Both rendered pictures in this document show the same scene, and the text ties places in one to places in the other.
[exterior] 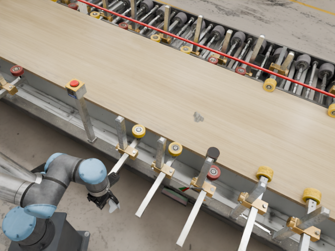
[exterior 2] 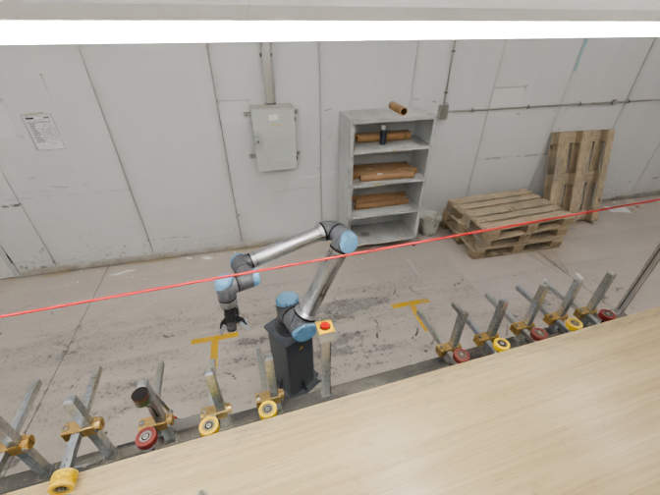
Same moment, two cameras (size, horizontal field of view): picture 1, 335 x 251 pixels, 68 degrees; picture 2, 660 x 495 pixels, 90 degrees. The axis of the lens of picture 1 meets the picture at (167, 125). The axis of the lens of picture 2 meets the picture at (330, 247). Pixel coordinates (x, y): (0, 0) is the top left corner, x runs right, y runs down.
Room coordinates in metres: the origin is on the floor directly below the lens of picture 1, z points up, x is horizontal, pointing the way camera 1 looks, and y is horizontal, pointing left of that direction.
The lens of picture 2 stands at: (1.65, -0.14, 2.33)
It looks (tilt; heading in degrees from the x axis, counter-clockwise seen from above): 34 degrees down; 140
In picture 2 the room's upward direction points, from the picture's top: straight up
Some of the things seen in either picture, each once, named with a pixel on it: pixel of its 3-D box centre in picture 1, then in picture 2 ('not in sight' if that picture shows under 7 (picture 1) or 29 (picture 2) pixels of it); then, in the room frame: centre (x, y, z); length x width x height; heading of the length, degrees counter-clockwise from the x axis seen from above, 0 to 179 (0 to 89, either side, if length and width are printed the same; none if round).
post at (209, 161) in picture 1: (200, 181); (158, 415); (0.57, -0.21, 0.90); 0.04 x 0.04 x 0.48; 67
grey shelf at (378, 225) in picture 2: not in sight; (380, 184); (-0.72, 2.57, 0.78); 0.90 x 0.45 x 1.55; 64
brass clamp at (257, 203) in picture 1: (251, 202); (83, 427); (0.46, -0.46, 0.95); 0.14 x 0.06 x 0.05; 67
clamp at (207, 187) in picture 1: (202, 186); (156, 423); (0.56, -0.23, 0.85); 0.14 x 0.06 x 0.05; 67
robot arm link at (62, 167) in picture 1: (64, 169); (247, 278); (0.38, 0.37, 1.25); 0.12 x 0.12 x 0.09; 81
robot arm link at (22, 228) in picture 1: (25, 223); (288, 306); (0.27, 0.65, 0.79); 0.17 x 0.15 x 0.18; 171
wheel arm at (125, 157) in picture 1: (121, 163); (263, 383); (0.66, 0.25, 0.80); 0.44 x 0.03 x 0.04; 157
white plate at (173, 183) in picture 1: (189, 192); (175, 425); (0.56, -0.18, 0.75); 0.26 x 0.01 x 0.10; 67
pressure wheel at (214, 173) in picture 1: (211, 175); (149, 442); (0.63, -0.28, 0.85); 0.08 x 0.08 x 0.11
